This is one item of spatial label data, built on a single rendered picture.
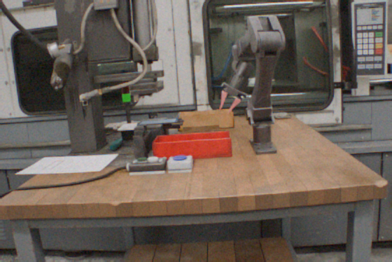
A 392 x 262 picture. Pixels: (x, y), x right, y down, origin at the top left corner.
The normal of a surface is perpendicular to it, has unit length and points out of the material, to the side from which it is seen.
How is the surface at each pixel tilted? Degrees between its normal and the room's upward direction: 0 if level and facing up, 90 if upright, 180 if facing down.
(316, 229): 90
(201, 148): 90
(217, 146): 90
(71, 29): 90
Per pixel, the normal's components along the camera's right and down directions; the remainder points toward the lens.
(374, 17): -0.28, 0.32
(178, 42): -0.09, 0.19
